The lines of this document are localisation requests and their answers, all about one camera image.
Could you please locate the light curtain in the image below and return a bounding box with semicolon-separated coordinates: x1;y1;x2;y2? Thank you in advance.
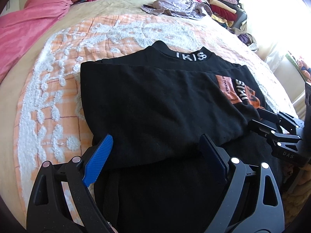
243;0;311;63

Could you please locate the orange and white tufted quilt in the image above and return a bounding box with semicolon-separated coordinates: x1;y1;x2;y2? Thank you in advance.
0;0;307;224

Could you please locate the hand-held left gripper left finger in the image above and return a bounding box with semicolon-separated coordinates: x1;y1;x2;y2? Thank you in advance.
25;135;117;233

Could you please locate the bag with purple clothes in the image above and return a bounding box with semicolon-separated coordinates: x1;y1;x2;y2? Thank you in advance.
237;28;258;48

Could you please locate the lilac crumpled garment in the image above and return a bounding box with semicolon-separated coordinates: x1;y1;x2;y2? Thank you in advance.
141;0;212;20

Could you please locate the pile of folded clothes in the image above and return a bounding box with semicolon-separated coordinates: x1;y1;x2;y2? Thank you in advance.
174;0;247;30

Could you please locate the grey box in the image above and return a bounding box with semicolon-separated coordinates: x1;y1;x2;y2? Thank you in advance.
237;11;247;28

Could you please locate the green cloth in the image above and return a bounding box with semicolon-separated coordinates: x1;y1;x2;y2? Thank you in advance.
285;52;297;66

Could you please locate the black sweater with orange cuffs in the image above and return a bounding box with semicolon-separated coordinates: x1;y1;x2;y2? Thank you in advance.
80;40;289;233

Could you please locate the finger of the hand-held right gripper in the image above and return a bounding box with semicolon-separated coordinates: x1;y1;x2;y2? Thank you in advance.
257;108;305;133
247;119;302;147

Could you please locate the pink blanket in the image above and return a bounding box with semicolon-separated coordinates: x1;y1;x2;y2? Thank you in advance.
0;0;91;83

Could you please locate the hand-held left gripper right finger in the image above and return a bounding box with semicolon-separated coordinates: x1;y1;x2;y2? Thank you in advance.
199;133;285;233

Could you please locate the orange floral cushion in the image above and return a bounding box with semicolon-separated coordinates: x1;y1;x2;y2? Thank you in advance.
296;57;311;83

